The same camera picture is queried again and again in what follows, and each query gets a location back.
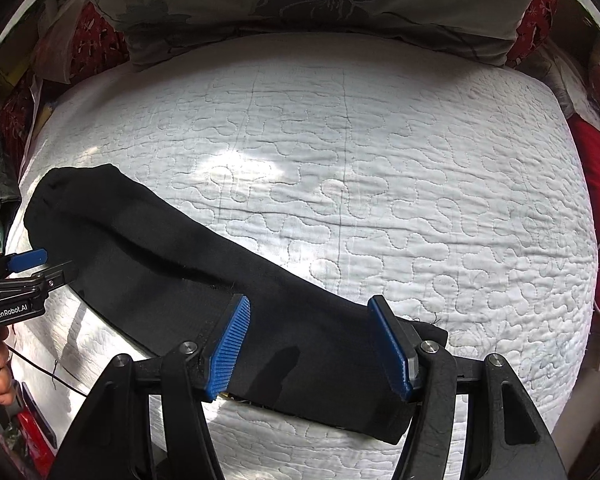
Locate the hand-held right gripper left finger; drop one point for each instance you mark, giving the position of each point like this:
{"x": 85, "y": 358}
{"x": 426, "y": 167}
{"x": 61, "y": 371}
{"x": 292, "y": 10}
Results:
{"x": 227, "y": 347}

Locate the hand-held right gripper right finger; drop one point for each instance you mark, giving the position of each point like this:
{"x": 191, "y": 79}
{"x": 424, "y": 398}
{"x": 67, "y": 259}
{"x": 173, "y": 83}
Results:
{"x": 392, "y": 355}

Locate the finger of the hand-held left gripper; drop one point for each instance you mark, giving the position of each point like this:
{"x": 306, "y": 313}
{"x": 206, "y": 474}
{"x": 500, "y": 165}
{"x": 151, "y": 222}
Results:
{"x": 29, "y": 258}
{"x": 57, "y": 274}

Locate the black pants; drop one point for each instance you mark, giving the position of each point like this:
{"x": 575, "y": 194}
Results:
{"x": 155, "y": 270}

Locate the person's left hand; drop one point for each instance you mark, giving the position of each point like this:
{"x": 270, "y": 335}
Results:
{"x": 0, "y": 382}

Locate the red patterned bag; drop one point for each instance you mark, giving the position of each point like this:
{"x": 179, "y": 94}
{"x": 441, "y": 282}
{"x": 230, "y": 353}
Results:
{"x": 15, "y": 115}

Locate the white quilted bed cover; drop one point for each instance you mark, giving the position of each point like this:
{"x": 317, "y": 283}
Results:
{"x": 380, "y": 185}

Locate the yellow cardboard box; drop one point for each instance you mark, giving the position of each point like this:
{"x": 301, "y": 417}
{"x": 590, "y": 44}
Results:
{"x": 10, "y": 70}

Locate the clear plastic bag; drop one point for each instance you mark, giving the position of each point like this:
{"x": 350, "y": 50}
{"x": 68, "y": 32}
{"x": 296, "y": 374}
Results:
{"x": 62, "y": 45}

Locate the red patterned blanket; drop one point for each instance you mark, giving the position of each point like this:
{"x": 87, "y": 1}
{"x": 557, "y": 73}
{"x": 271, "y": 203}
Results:
{"x": 95, "y": 40}

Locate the red cloth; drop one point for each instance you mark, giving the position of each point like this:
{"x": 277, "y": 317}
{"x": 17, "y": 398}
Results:
{"x": 592, "y": 170}

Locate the grey floral pillow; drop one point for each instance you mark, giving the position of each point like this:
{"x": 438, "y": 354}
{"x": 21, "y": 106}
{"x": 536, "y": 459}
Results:
{"x": 305, "y": 5}

